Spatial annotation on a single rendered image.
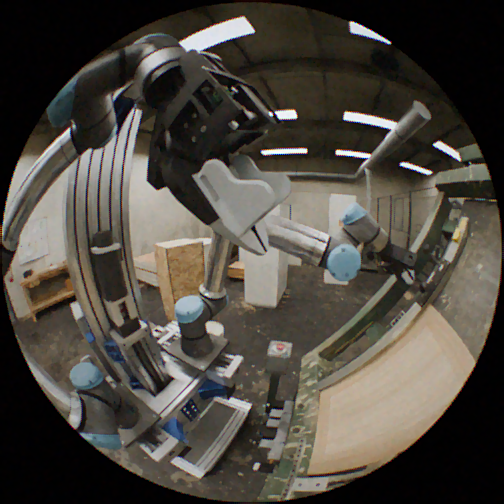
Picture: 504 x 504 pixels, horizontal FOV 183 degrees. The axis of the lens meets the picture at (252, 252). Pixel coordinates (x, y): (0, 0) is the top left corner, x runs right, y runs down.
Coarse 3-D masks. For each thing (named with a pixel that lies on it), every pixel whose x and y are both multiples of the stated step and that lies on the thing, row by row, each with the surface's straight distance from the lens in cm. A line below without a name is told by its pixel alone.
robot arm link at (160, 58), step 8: (168, 48) 23; (176, 48) 23; (184, 48) 24; (152, 56) 22; (160, 56) 21; (168, 56) 21; (176, 56) 20; (144, 64) 22; (152, 64) 21; (160, 64) 20; (136, 72) 23; (144, 72) 21; (152, 72) 20; (136, 80) 23; (144, 80) 20
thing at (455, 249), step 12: (468, 228) 84; (456, 252) 76; (444, 276) 72; (432, 300) 71; (408, 312) 71; (420, 312) 69; (396, 324) 72; (408, 324) 69; (384, 336) 72; (396, 336) 69; (372, 348) 73; (384, 348) 70; (360, 360) 74; (336, 372) 80; (348, 372) 75; (324, 384) 81
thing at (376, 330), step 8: (448, 224) 100; (456, 224) 96; (448, 232) 97; (448, 240) 95; (440, 256) 92; (432, 272) 88; (416, 296) 86; (408, 304) 86; (368, 328) 92; (376, 328) 88; (368, 336) 89; (376, 336) 85
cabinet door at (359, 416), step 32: (416, 320) 70; (384, 352) 71; (416, 352) 64; (448, 352) 59; (352, 384) 73; (384, 384) 65; (416, 384) 60; (448, 384) 57; (320, 416) 77; (352, 416) 68; (384, 416) 61; (416, 416) 58; (320, 448) 72; (352, 448) 64; (384, 448) 59
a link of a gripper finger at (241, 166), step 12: (240, 156) 16; (228, 168) 17; (240, 168) 16; (252, 168) 16; (264, 180) 15; (276, 180) 15; (288, 180) 15; (276, 192) 15; (288, 192) 15; (276, 204) 15; (264, 216) 16; (252, 228) 16; (264, 228) 17; (264, 240) 16
